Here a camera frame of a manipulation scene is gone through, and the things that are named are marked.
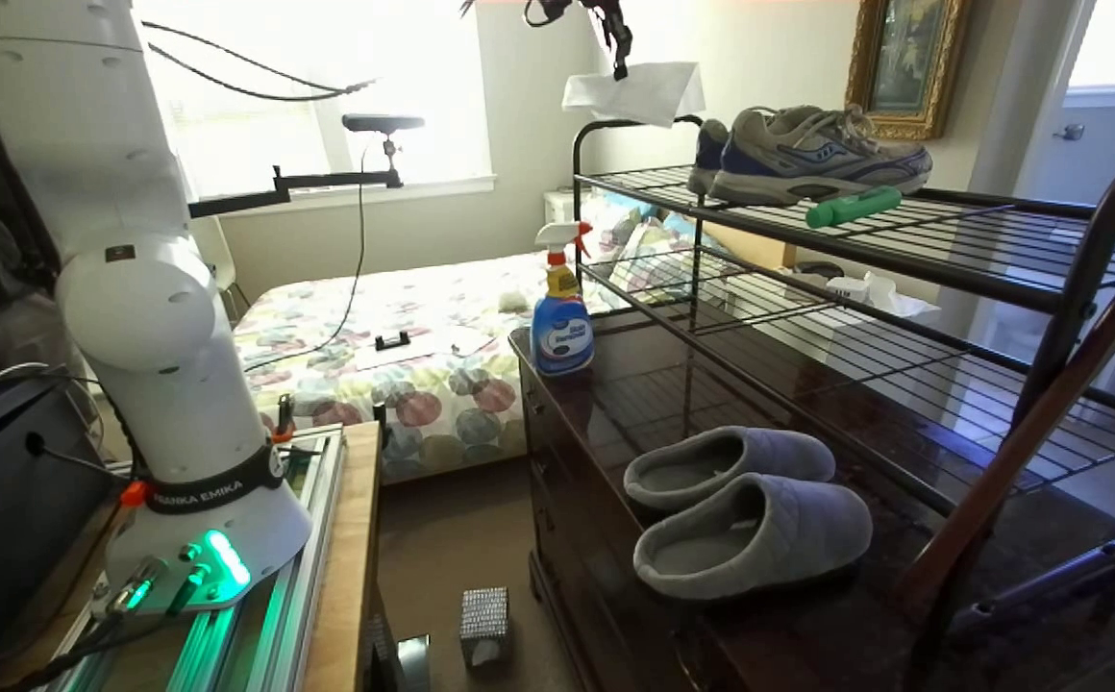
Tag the black stereo camera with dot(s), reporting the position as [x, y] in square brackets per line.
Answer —
[387, 125]

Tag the white paper napkin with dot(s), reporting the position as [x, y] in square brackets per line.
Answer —
[635, 94]

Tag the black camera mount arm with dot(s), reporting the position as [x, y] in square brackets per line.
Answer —
[288, 187]

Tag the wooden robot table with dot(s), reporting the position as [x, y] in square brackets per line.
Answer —
[348, 579]

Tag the orange black clamp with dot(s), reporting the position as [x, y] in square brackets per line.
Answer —
[282, 421]

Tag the small grey box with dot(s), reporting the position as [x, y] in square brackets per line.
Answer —
[480, 629]

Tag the blue spray cleaner bottle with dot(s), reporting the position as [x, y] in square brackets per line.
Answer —
[561, 337]

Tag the small black object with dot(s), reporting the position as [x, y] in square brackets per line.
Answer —
[393, 342]

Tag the black metal shoe rack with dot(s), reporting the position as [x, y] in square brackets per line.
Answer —
[841, 244]

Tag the grey felt slipper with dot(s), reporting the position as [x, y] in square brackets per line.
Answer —
[725, 464]
[761, 541]

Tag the brown wooden hanger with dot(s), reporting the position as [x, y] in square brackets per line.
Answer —
[1033, 437]

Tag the gold framed picture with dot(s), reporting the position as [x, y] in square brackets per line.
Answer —
[903, 60]

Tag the white room door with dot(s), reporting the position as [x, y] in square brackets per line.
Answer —
[1099, 167]

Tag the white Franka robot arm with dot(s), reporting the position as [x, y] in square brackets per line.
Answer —
[134, 321]

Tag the bright window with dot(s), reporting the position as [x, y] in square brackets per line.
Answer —
[311, 127]

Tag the black control box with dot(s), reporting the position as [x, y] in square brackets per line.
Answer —
[11, 514]

